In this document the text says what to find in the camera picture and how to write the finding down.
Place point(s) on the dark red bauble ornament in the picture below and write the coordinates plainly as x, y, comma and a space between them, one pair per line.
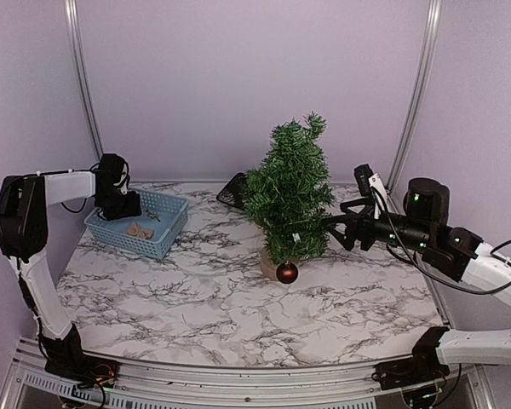
287, 272

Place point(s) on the aluminium corner post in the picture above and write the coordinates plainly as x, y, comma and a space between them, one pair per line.
429, 40
75, 36

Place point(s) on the left aluminium corner post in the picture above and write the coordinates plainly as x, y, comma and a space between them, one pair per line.
75, 36

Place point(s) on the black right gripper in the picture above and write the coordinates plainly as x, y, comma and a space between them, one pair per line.
353, 229

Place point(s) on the aluminium front rail frame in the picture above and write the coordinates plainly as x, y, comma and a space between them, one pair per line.
146, 384

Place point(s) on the light blue perforated plastic basket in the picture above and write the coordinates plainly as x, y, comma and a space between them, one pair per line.
173, 214

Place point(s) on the right aluminium corner post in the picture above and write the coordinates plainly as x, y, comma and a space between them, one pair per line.
429, 40

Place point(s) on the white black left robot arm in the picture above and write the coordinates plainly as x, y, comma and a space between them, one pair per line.
24, 233

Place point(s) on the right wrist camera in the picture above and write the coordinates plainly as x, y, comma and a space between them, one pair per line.
374, 194

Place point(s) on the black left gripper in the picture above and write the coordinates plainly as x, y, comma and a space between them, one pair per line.
132, 209

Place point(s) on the gold berry sprig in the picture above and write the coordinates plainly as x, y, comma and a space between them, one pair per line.
153, 215

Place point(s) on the beige burlap bow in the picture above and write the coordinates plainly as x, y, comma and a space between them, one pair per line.
137, 231

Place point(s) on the small green christmas tree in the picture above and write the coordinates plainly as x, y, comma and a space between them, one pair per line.
289, 192

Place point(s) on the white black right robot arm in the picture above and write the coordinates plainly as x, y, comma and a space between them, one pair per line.
463, 261

